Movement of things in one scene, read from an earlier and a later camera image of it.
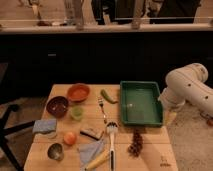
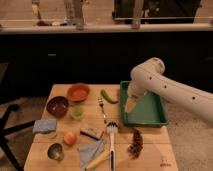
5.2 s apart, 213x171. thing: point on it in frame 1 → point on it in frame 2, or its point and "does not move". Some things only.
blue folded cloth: x=44 y=125 does not move
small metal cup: x=55 y=151 does not move
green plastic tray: x=140 y=105 does not move
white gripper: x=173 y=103 → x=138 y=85
